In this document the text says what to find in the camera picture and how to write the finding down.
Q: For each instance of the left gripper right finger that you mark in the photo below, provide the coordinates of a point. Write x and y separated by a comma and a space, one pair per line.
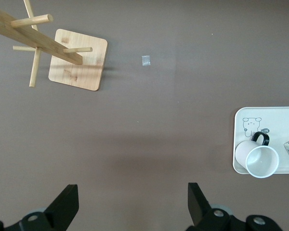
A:
200, 211

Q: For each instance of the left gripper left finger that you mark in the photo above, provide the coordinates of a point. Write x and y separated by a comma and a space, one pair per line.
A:
62, 207

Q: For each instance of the wooden cup rack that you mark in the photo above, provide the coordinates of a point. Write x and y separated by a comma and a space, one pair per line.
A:
82, 74

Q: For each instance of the brown table cover sheet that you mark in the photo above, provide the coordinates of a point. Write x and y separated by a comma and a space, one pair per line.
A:
144, 144

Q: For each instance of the cream tray with rabbit print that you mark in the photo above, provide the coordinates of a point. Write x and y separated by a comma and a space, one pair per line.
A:
243, 113

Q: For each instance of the small silver tape mark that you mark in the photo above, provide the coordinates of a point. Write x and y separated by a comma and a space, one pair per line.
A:
146, 60

